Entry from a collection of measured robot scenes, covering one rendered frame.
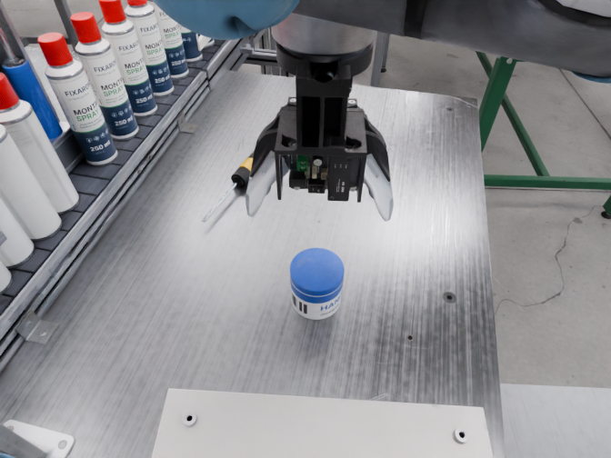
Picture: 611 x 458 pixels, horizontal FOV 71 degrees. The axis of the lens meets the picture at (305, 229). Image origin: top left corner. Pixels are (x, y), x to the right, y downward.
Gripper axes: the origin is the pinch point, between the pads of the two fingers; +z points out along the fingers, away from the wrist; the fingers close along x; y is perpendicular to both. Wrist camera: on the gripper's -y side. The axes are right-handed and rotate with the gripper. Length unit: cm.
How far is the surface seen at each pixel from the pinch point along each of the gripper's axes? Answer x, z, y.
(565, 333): 87, 100, -45
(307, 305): -1.0, 13.6, 3.3
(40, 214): -37.6, 7.5, -5.6
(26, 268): -38.6, 11.9, 0.3
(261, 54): -18, 21, -83
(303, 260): -1.8, 9.9, -1.2
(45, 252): -37.4, 11.9, -2.6
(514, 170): 94, 100, -133
